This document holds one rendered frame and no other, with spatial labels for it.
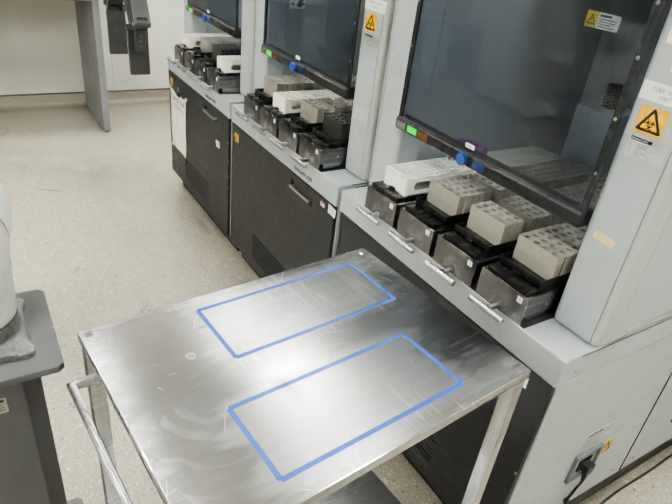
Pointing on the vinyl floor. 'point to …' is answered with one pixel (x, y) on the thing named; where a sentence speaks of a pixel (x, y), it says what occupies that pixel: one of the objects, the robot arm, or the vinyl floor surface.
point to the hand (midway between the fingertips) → (128, 56)
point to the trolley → (291, 387)
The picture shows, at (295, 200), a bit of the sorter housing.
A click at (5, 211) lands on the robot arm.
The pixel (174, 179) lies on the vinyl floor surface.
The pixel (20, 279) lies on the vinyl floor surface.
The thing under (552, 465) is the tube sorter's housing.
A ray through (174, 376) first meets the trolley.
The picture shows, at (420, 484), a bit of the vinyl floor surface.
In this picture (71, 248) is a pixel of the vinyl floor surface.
